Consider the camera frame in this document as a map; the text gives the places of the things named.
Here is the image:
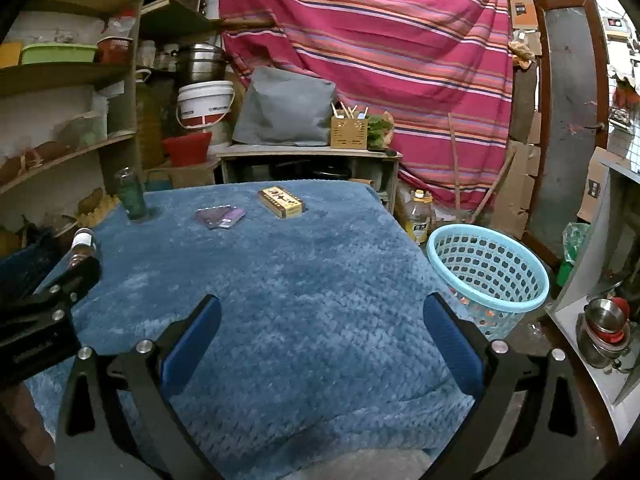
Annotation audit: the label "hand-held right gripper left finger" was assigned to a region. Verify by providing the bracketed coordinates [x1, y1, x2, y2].
[52, 294, 223, 480]

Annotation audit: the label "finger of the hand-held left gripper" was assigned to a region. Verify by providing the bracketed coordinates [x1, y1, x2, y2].
[30, 257, 101, 311]

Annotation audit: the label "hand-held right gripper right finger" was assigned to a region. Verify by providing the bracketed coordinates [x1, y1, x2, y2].
[422, 292, 596, 480]

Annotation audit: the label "light blue plastic basket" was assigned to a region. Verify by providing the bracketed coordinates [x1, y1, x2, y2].
[426, 224, 550, 341]

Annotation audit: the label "person's left forearm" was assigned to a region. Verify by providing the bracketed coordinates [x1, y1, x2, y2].
[0, 385, 56, 468]

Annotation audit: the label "brown glass jar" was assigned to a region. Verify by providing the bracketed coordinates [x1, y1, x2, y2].
[70, 227, 101, 268]

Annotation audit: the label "yellow egg tray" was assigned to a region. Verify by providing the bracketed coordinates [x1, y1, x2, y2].
[75, 195, 123, 228]

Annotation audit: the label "green glass bottle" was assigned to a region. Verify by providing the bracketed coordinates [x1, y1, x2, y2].
[116, 166, 147, 221]

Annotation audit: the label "small yellow oil bottle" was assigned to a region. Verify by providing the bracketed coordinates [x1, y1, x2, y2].
[406, 189, 435, 246]

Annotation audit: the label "sweet potato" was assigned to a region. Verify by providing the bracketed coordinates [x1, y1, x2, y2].
[0, 155, 28, 183]
[30, 141, 76, 166]

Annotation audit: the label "maroon foil packet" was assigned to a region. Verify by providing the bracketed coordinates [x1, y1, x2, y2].
[195, 205, 247, 231]

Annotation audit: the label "stacked steel bowls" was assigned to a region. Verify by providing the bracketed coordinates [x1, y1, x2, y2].
[575, 297, 633, 371]

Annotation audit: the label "clear plastic container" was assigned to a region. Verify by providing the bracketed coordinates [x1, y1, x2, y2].
[65, 110, 108, 148]

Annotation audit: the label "green plastic bag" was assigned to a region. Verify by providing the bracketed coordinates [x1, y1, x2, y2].
[555, 222, 591, 286]

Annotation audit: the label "flattened cardboard boxes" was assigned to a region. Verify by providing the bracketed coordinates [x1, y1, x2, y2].
[487, 110, 543, 238]

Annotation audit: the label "gold patterned box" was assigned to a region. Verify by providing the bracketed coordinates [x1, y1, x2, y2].
[257, 186, 307, 220]

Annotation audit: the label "red plastic basin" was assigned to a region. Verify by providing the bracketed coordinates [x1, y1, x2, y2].
[161, 132, 213, 167]

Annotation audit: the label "white cabinet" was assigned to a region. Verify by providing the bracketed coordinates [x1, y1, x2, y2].
[545, 147, 640, 406]

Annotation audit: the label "large yellow oil bottle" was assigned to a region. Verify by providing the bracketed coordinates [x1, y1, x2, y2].
[134, 69, 166, 171]

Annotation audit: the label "wooden shelf unit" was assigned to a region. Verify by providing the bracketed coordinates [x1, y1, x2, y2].
[0, 0, 146, 221]

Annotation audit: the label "printed cardboard box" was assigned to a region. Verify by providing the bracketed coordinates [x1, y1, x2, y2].
[577, 147, 613, 223]

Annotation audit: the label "low wooden cabinet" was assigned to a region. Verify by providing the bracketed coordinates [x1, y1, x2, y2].
[215, 144, 403, 211]

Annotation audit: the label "white plastic bucket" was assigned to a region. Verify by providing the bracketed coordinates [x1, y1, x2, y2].
[176, 80, 236, 133]

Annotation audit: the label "green leafy vegetables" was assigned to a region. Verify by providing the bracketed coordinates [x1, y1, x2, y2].
[367, 112, 396, 151]

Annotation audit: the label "green plastic container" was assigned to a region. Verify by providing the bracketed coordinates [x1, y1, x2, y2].
[20, 42, 98, 66]

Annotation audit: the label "wooden utensil holder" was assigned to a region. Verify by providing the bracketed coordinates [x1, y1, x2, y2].
[330, 102, 371, 150]

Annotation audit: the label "grey cushion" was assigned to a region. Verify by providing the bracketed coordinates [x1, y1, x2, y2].
[232, 66, 337, 147]

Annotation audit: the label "steel cooking pot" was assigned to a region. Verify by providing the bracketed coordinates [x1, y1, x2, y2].
[172, 43, 228, 86]

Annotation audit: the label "wooden framed door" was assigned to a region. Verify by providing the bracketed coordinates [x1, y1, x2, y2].
[522, 0, 611, 271]

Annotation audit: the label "pink striped cloth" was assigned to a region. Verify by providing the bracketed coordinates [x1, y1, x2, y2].
[217, 0, 516, 211]

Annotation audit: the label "cardboard box with dark label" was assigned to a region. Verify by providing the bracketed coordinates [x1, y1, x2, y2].
[507, 0, 541, 31]

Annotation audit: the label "wooden handled broom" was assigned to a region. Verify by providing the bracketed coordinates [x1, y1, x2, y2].
[447, 112, 516, 223]

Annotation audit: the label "black pan with wooden handle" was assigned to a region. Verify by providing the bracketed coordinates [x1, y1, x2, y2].
[315, 162, 373, 186]

